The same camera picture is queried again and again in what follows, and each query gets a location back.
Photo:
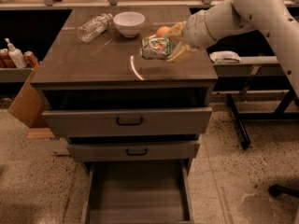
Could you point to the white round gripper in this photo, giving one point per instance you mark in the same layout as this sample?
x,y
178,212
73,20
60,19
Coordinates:
x,y
195,31

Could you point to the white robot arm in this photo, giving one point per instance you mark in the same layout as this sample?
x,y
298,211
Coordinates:
x,y
235,17

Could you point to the grey drawer cabinet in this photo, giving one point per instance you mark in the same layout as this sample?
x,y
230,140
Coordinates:
x,y
110,74

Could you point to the top grey drawer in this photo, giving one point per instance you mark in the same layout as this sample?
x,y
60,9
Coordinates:
x,y
139,122

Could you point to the middle grey drawer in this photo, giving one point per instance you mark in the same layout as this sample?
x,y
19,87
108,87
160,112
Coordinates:
x,y
148,151

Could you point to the red soda can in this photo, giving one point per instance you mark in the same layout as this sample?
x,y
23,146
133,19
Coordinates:
x,y
5,60
31,59

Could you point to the bottom open grey drawer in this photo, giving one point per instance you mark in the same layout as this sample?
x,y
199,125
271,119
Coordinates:
x,y
138,192

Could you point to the red soda can left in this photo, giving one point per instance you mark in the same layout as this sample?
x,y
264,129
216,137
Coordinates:
x,y
5,60

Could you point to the orange fruit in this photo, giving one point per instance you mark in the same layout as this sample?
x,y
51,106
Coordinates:
x,y
162,31

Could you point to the folded white cloth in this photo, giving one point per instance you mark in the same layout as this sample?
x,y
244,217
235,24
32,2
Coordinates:
x,y
224,57

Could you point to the white bowl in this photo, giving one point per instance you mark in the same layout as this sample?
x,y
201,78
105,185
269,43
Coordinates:
x,y
129,24

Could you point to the clear plastic water bottle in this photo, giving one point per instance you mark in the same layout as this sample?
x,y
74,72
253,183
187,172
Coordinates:
x,y
94,27

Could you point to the white pump bottle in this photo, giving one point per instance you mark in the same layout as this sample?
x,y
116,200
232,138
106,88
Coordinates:
x,y
15,55

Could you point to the cardboard box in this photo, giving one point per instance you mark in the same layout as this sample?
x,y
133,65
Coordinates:
x,y
28,107

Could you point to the black chair base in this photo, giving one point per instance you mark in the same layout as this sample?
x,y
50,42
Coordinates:
x,y
276,190

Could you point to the black table leg frame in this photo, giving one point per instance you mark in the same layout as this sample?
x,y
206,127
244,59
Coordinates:
x,y
280,113

